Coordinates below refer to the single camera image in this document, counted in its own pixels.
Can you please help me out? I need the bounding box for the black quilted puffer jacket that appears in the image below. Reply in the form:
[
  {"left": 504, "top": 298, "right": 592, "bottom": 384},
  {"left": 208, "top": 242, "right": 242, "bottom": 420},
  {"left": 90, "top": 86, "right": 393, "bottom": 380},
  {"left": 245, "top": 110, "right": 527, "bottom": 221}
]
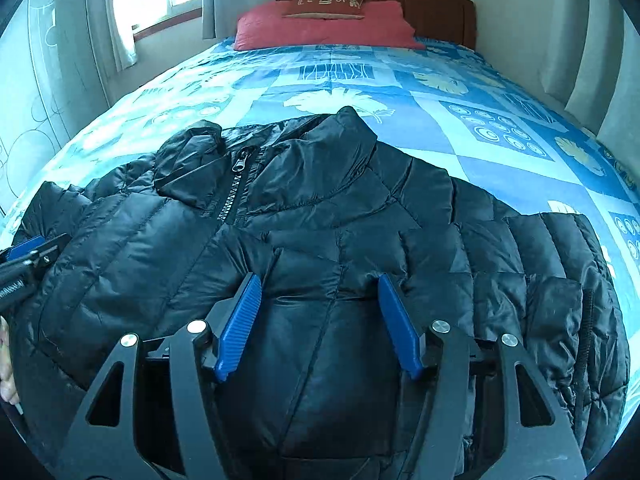
[{"left": 6, "top": 107, "right": 629, "bottom": 479}]

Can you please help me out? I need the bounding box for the person left hand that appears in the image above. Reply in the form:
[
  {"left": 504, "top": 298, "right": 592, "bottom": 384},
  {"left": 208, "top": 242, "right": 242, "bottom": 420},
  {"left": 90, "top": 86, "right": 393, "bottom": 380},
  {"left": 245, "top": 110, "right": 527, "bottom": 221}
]
[{"left": 0, "top": 318, "right": 20, "bottom": 405}]

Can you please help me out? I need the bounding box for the white glass wardrobe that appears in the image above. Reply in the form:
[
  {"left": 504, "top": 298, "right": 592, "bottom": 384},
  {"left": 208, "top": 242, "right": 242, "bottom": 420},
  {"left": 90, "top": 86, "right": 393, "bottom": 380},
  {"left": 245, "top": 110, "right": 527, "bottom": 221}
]
[{"left": 1, "top": 0, "right": 108, "bottom": 218}]

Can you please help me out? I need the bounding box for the grey curtain by wardrobe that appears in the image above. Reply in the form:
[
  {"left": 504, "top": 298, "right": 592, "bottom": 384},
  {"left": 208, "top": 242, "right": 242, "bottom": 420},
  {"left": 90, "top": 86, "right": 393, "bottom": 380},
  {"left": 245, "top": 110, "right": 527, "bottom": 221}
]
[{"left": 86, "top": 0, "right": 138, "bottom": 78}]

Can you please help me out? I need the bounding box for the blue patterned bed sheet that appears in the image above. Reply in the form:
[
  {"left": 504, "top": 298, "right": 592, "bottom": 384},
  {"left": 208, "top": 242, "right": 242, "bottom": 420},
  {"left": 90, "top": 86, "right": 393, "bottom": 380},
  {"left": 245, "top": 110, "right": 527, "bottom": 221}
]
[{"left": 8, "top": 41, "right": 639, "bottom": 341}]

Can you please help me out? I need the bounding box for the red pillow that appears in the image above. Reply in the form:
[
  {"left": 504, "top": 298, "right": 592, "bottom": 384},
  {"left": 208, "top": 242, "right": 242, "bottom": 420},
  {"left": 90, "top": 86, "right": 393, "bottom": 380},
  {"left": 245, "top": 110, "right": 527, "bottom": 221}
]
[{"left": 233, "top": 0, "right": 425, "bottom": 51}]

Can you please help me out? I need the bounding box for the dark wooden headboard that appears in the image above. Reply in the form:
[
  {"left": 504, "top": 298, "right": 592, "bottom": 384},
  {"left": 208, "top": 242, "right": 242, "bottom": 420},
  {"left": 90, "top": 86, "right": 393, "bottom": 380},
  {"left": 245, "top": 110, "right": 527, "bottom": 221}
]
[{"left": 271, "top": 0, "right": 478, "bottom": 51}]

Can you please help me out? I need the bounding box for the small dark red cushion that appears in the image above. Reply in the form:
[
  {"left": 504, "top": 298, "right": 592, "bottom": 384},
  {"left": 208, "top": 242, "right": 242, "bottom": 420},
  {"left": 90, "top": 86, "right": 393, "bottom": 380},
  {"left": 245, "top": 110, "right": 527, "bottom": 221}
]
[{"left": 283, "top": 0, "right": 363, "bottom": 20}]

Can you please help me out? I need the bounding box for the grey curtain right of bed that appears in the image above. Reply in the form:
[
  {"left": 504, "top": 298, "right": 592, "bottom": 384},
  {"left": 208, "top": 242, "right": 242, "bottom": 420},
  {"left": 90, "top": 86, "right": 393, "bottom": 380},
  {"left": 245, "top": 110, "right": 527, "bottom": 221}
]
[{"left": 540, "top": 0, "right": 639, "bottom": 176}]

